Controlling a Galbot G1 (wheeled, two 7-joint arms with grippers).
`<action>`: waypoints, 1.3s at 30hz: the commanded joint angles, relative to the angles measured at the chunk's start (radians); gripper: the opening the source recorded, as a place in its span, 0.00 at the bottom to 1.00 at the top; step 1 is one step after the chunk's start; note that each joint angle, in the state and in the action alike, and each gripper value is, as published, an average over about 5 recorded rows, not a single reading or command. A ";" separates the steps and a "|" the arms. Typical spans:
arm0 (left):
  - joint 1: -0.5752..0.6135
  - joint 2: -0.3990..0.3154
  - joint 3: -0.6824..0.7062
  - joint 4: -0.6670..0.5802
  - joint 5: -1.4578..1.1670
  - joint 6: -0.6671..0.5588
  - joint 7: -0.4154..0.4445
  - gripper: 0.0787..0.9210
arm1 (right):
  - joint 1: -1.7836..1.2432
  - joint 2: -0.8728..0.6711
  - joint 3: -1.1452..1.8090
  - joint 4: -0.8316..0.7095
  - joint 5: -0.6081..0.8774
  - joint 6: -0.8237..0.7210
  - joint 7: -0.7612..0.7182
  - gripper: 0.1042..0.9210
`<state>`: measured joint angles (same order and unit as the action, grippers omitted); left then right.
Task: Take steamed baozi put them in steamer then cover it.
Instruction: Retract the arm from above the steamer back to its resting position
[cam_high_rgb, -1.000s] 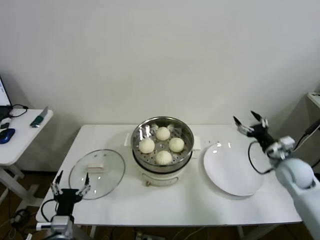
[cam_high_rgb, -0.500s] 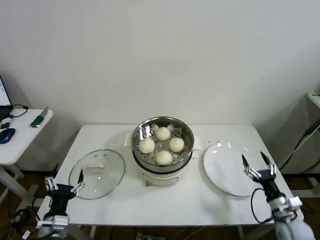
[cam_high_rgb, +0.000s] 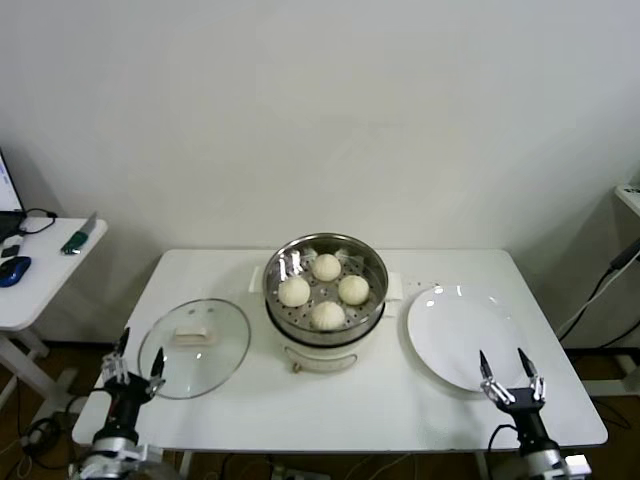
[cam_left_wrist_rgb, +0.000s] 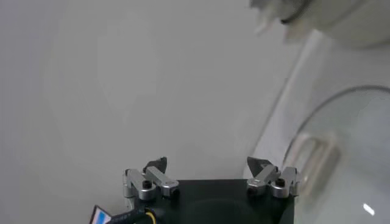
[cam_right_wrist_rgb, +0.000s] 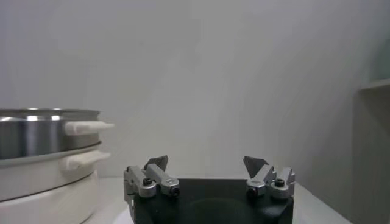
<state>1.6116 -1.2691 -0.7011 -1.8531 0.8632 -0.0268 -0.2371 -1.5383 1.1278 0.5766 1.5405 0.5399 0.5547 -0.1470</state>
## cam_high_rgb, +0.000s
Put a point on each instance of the small black white device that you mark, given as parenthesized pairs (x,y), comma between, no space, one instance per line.
(11,247)

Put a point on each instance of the white furniture floor foot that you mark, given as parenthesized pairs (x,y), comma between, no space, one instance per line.
(615,385)

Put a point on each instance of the dark power adapter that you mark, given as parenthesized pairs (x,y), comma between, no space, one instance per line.
(624,258)

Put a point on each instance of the black laptop computer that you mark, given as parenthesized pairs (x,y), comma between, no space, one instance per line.
(6,192)

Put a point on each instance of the grey floor power strip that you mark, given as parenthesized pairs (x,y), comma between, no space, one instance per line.
(295,472)

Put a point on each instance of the white round plate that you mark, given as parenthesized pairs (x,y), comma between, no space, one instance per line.
(450,335)

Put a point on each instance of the cream electric cooking pot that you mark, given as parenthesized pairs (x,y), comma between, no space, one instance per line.
(320,357)

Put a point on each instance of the white steamed baozi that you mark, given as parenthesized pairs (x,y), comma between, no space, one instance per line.
(327,267)
(293,292)
(328,316)
(354,290)

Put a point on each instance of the blue computer mouse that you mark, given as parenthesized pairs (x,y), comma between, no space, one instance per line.
(13,270)

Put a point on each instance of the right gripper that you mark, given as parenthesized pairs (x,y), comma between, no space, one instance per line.
(529,415)

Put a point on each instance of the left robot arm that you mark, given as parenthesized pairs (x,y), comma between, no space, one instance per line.
(112,462)

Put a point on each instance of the round glass lid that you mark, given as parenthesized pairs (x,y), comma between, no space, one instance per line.
(200,360)

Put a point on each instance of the stainless steel steamer basket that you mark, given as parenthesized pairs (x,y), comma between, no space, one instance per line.
(280,270)

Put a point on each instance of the white side table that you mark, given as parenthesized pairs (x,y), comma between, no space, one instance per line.
(45,280)

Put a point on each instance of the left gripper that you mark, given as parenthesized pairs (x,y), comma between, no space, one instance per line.
(127,400)

